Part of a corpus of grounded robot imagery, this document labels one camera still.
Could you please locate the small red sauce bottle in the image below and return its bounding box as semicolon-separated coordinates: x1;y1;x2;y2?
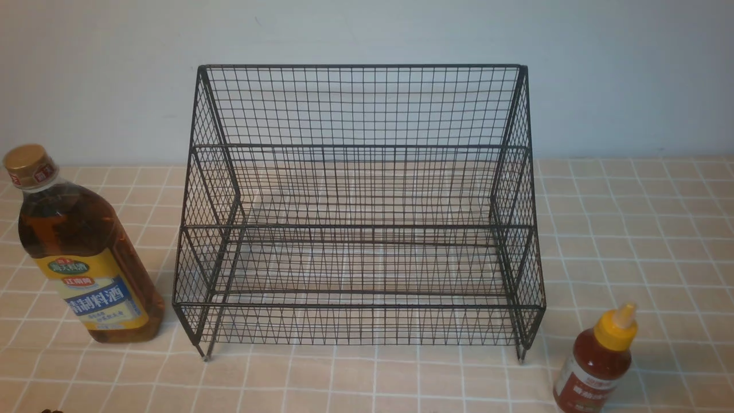
553;302;638;412

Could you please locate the large cooking wine bottle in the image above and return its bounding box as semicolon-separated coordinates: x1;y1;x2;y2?
2;144;165;344

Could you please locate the beige checkered tablecloth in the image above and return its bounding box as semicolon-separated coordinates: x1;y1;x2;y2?
1;157;732;412

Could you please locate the black wire mesh shelf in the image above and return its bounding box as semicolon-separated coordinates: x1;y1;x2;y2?
172;64;547;363

